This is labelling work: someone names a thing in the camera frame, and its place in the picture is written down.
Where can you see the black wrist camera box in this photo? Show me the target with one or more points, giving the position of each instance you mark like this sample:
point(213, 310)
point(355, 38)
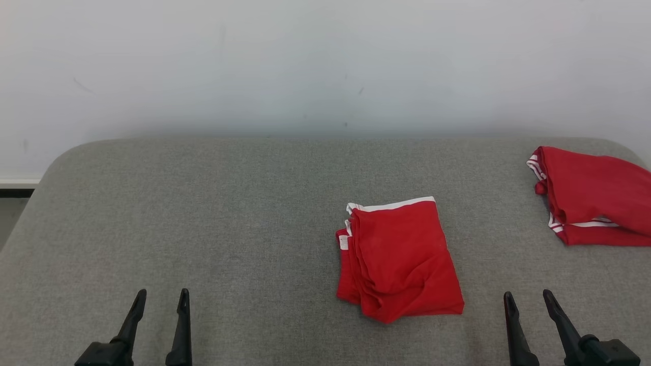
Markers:
point(104, 356)
point(613, 354)

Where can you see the grey fabric sofa cushion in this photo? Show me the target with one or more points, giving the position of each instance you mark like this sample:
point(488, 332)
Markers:
point(203, 229)

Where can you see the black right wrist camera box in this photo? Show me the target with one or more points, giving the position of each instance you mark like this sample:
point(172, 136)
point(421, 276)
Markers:
point(613, 354)

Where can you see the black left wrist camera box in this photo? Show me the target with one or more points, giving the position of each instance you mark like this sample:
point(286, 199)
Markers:
point(104, 356)

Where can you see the red Bulls 23 basketball jersey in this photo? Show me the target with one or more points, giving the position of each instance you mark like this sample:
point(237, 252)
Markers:
point(595, 188)

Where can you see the red shorts with white trim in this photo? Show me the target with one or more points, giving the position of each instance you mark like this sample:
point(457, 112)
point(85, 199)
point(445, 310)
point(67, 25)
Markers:
point(402, 254)

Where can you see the black and white baseboard strip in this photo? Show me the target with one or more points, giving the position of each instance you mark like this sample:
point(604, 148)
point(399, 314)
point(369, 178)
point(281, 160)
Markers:
point(15, 193)

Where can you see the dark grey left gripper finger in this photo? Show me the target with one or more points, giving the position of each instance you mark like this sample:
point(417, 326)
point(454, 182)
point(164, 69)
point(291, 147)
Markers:
point(183, 335)
point(135, 320)

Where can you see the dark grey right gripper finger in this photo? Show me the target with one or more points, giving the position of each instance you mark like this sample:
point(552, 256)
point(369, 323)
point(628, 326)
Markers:
point(564, 325)
point(518, 335)

